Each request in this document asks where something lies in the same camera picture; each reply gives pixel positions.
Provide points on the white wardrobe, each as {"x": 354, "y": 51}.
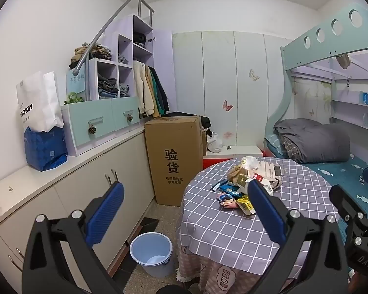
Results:
{"x": 220, "y": 67}

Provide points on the faded pink butterfly sticker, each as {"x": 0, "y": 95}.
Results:
{"x": 227, "y": 134}

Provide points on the white plastic bag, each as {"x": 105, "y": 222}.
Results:
{"x": 214, "y": 143}

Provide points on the small blue box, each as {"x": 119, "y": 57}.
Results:
{"x": 363, "y": 98}

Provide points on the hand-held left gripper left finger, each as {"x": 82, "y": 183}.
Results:
{"x": 105, "y": 211}

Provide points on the low white cabinet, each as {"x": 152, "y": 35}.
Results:
{"x": 79, "y": 183}

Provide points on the green leafy garland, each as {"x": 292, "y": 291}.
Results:
{"x": 73, "y": 98}

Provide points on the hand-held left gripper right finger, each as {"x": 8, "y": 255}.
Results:
{"x": 266, "y": 211}

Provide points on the blue plaid pillow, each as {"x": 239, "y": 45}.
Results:
{"x": 272, "y": 144}

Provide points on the beige butterfly sticker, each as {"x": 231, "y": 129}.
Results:
{"x": 254, "y": 75}

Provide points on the crumpled white plastic wrapper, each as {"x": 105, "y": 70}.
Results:
{"x": 249, "y": 162}

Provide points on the white striped package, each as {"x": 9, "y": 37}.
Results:
{"x": 268, "y": 167}

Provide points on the green hanging garment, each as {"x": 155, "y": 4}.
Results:
{"x": 157, "y": 92}

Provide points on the round table with checked cloth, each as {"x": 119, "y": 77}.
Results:
{"x": 211, "y": 229}

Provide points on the folded blue clothes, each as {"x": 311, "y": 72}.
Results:
{"x": 124, "y": 90}

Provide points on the grey metal handrail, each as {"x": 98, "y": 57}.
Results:
{"x": 110, "y": 21}

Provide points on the pink printed table skirt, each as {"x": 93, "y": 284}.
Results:
{"x": 202, "y": 275}

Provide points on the red and white carton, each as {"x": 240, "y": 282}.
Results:
{"x": 260, "y": 179}

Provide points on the small cardboard box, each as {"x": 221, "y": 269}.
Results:
{"x": 204, "y": 142}

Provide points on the black clothes heap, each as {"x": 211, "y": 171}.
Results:
{"x": 205, "y": 122}

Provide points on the blue plastic bag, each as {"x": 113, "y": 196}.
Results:
{"x": 44, "y": 150}

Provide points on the dark folded clothes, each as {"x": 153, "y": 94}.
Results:
{"x": 139, "y": 39}

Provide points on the pine cone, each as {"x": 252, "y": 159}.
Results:
{"x": 92, "y": 130}
{"x": 129, "y": 118}

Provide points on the teal bunk bed frame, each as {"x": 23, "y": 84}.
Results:
{"x": 294, "y": 49}

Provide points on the teal sign board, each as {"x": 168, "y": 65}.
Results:
{"x": 76, "y": 82}

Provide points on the lavender cubby shelf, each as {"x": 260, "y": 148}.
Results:
{"x": 93, "y": 79}

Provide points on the white platform board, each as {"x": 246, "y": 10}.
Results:
{"x": 242, "y": 151}

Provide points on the dark hanging jacket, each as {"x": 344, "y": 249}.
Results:
{"x": 163, "y": 95}

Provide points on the teal drawer unit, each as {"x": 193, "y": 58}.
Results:
{"x": 101, "y": 119}

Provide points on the brown hanging item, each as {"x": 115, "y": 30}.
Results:
{"x": 343, "y": 61}

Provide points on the blue plastic bucket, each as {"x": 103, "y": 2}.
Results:
{"x": 150, "y": 251}

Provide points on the grey folded clothes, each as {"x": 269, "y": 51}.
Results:
{"x": 123, "y": 59}

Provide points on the white paper bag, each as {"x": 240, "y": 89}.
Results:
{"x": 37, "y": 98}

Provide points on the red and blue snack wrapper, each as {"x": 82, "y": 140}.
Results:
{"x": 227, "y": 202}

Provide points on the red storage box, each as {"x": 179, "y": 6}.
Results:
{"x": 214, "y": 161}

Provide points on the lavender wall shelf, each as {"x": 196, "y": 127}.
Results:
{"x": 355, "y": 113}

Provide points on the dark grey wrapper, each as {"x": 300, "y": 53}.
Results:
{"x": 275, "y": 182}

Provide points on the tall cardboard box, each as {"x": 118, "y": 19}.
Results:
{"x": 171, "y": 159}

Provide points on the grey blanket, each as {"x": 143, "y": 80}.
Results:
{"x": 318, "y": 141}

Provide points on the folded jeans stack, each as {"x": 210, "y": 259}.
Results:
{"x": 108, "y": 88}

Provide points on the yellow snack packet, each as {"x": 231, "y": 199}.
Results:
{"x": 245, "y": 205}

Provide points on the pile of brown clothes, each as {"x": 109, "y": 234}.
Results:
{"x": 92, "y": 53}

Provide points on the yellow hanging garment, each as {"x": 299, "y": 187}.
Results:
{"x": 152, "y": 98}

